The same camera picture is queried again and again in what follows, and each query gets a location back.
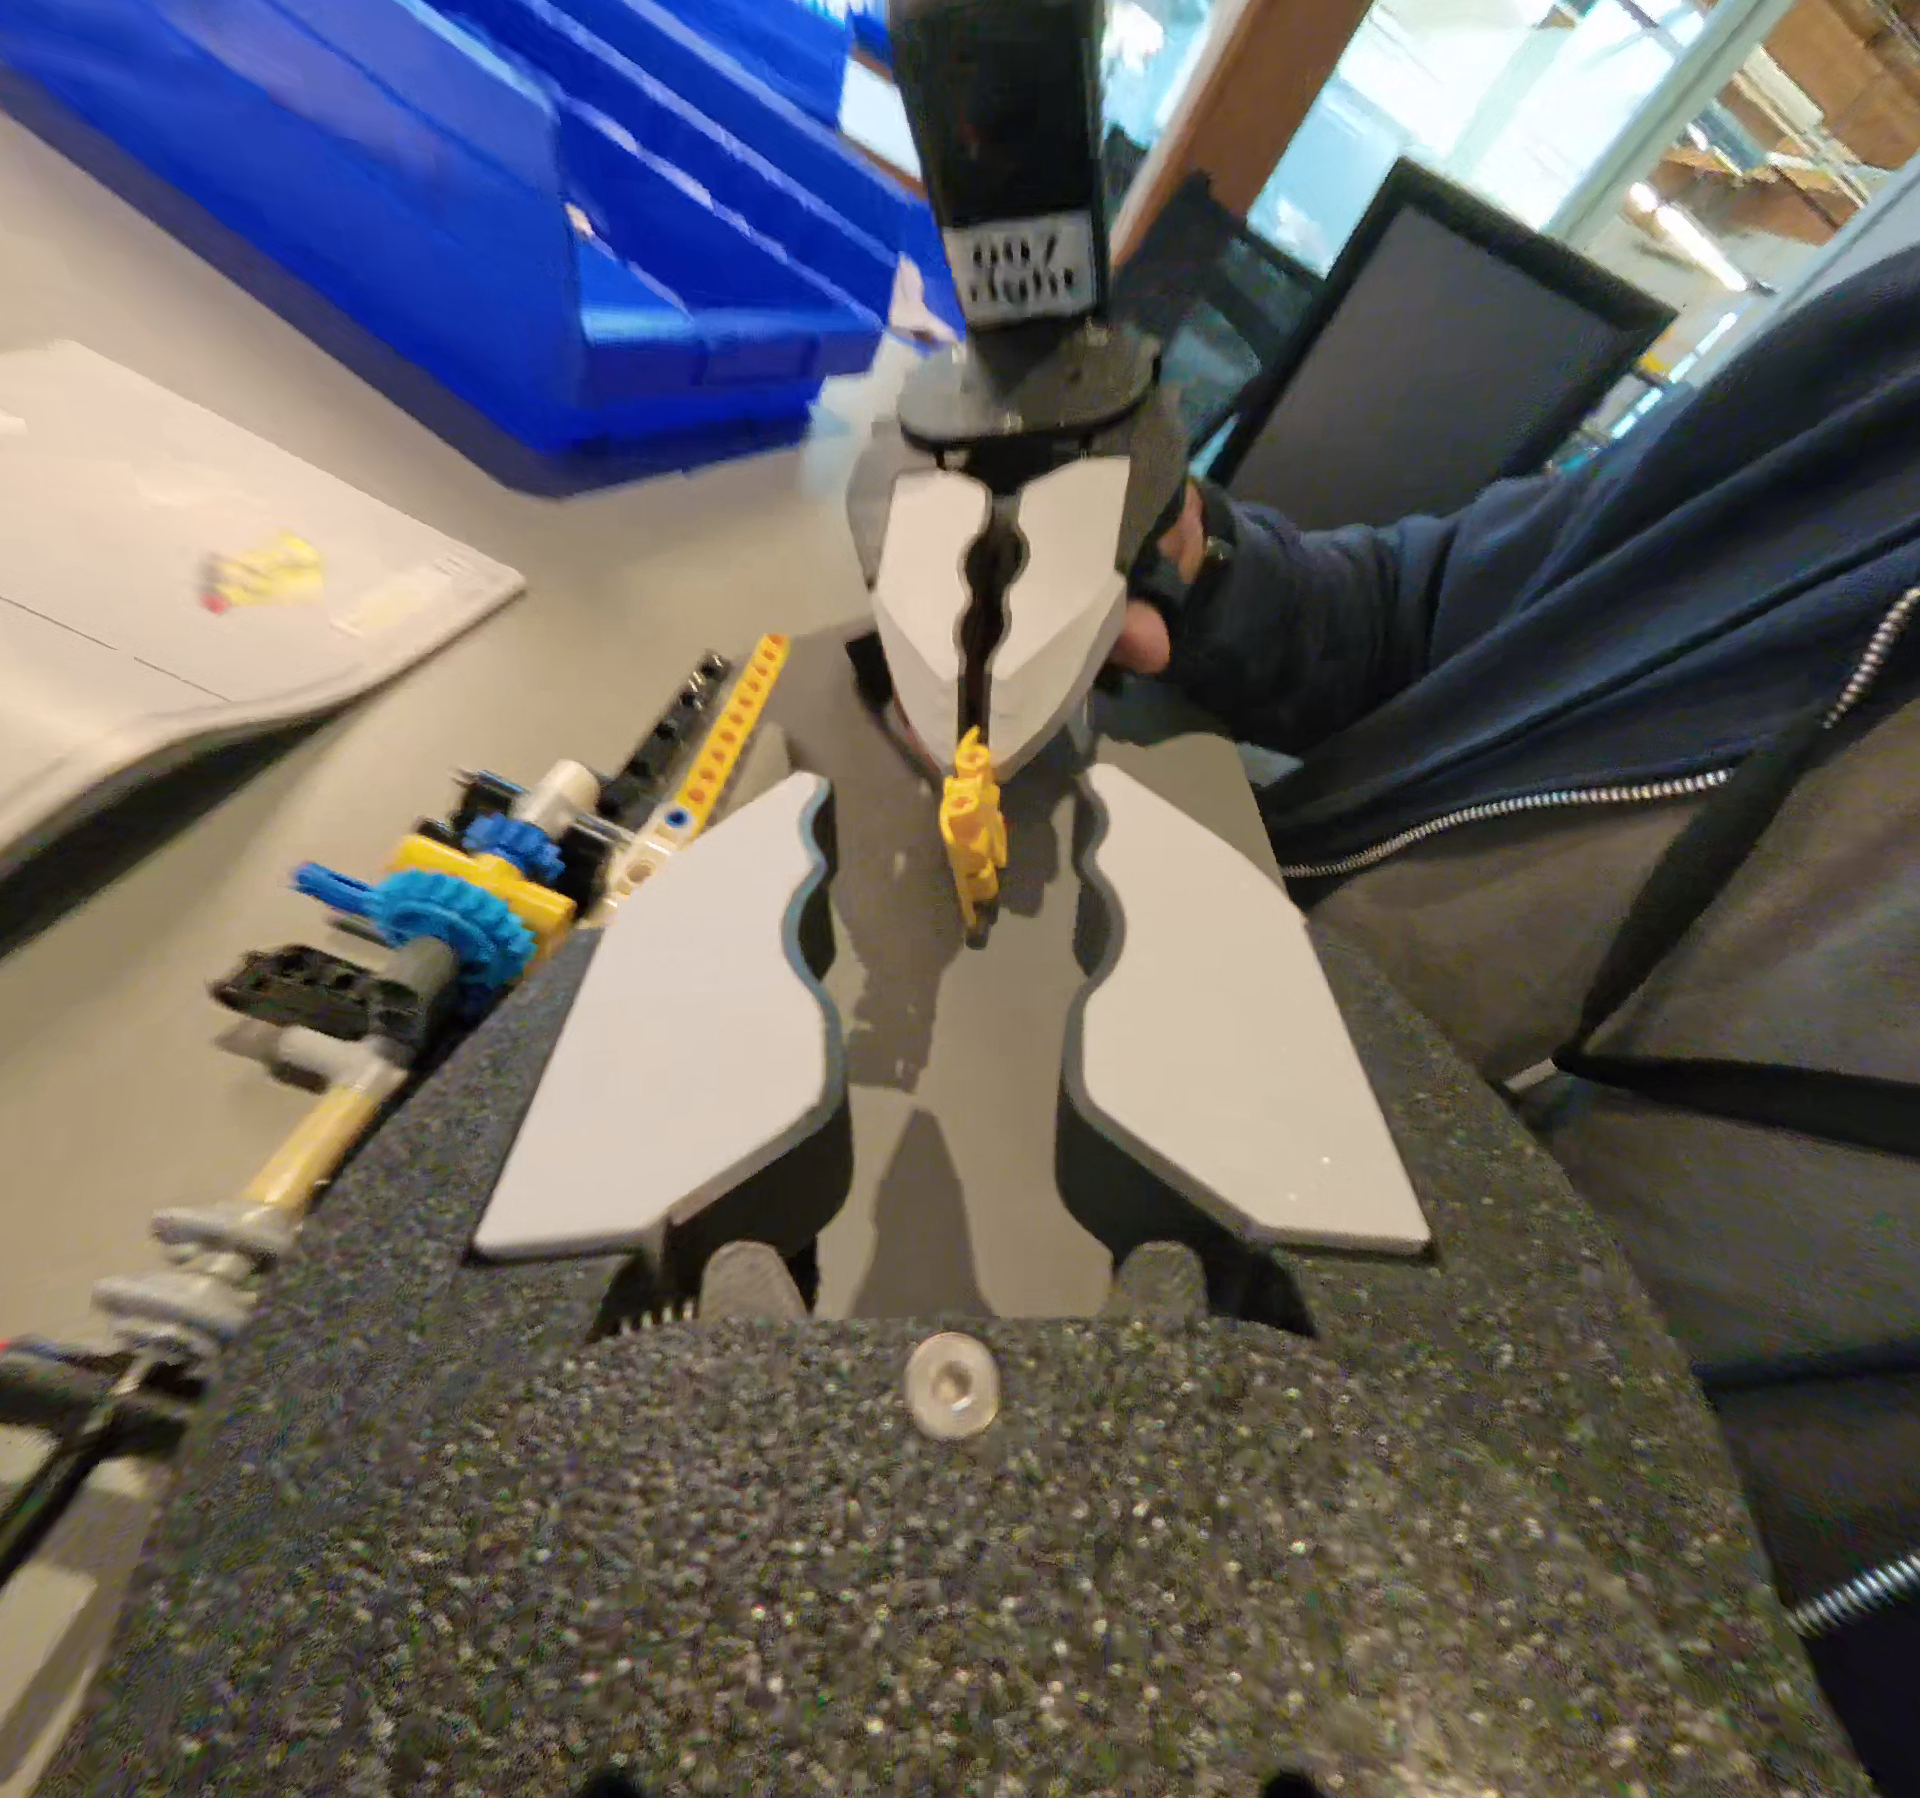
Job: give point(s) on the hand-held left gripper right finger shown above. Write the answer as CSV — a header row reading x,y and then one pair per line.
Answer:
x,y
1231,1063

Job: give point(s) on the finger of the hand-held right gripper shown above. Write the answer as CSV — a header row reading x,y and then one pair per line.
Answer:
x,y
1072,598
922,582

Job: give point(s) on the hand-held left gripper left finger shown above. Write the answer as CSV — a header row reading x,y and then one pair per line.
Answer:
x,y
675,1063

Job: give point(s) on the yellow lego connector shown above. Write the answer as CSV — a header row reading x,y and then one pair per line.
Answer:
x,y
975,853

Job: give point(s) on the lego technic vehicle model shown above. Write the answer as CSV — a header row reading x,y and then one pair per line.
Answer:
x,y
390,928

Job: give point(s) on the lego instruction booklet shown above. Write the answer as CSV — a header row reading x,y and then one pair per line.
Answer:
x,y
180,582

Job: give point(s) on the blue plastic parts bin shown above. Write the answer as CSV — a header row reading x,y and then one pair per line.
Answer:
x,y
299,177

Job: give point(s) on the person's right forearm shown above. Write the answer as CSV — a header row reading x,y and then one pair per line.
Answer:
x,y
1352,613

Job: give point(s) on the person's right hand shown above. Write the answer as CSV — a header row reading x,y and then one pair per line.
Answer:
x,y
1147,636

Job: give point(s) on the wooden pillar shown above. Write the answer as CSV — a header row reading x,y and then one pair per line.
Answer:
x,y
1275,28

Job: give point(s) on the black flat monitor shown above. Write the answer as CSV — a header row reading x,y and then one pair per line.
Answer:
x,y
1440,357

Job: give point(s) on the person's navy jacket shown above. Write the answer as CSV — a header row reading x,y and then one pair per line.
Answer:
x,y
1696,554

